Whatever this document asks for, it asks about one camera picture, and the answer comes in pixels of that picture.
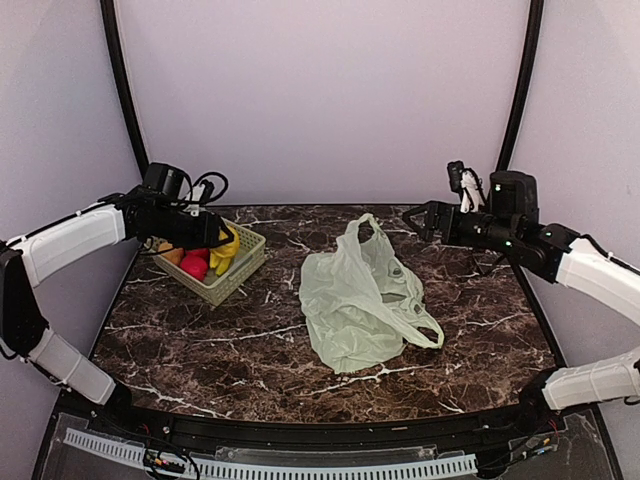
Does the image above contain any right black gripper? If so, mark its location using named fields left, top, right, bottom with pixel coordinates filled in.
left=403, top=199, right=519, bottom=254

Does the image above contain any yellow toy fruit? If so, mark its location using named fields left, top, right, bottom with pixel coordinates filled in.
left=209, top=226, right=240, bottom=269

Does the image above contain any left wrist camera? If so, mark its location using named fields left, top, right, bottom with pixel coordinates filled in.
left=142, top=163, right=229, bottom=207

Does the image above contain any orange toy peach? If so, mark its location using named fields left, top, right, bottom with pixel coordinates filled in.
left=157, top=242, right=185, bottom=266

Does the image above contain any black frame post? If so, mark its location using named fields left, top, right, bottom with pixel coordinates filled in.
left=495, top=0, right=545, bottom=171
left=99, top=0, right=150, bottom=179

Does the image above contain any light green perforated basket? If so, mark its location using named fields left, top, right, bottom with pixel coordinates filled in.
left=153, top=219, right=266, bottom=307

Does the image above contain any left black frame post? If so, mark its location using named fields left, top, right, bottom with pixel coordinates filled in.
left=99, top=0, right=150, bottom=179

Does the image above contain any right black frame post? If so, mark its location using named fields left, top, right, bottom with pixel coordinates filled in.
left=495, top=0, right=545, bottom=171

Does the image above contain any yellow toy banana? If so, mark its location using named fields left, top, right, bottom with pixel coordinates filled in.
left=211, top=256, right=233, bottom=276

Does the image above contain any white slotted cable duct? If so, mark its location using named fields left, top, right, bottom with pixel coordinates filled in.
left=64, top=428, right=478, bottom=479

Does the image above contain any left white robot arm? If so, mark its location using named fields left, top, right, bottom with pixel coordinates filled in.
left=1, top=198, right=235, bottom=436

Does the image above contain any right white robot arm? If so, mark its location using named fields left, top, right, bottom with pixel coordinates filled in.
left=402, top=201, right=639, bottom=434

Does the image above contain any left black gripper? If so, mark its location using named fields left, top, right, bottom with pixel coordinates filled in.
left=145, top=204, right=235, bottom=250

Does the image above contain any red toy apple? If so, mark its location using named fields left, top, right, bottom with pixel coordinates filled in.
left=179, top=254, right=209, bottom=282

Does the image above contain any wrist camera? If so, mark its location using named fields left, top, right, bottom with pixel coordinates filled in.
left=447, top=160, right=539, bottom=223
left=142, top=163, right=229, bottom=207

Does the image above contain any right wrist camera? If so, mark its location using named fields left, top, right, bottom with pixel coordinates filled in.
left=447, top=160, right=539, bottom=223

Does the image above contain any light green plastic bag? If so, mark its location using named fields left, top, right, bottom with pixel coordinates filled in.
left=298, top=213, right=445, bottom=374

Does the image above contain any red toy fruit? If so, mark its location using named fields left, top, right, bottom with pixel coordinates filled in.
left=185, top=248, right=210, bottom=262

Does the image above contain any black front table rail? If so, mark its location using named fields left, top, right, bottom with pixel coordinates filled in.
left=67, top=398, right=566, bottom=464

